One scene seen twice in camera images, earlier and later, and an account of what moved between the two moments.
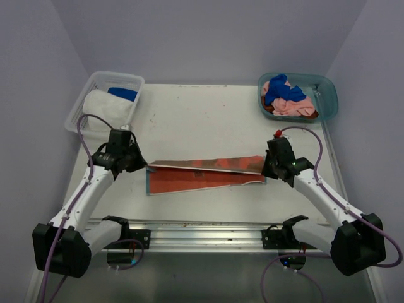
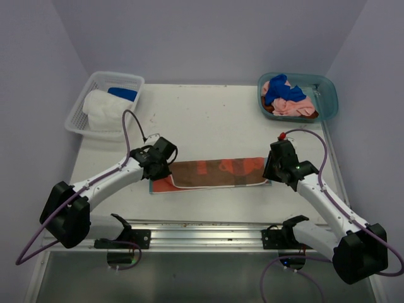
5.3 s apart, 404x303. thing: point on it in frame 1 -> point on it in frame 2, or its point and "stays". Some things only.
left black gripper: [140, 162] -> [163, 173]
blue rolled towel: [127, 94] stays
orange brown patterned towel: [182, 175] stays
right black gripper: [265, 170] stays
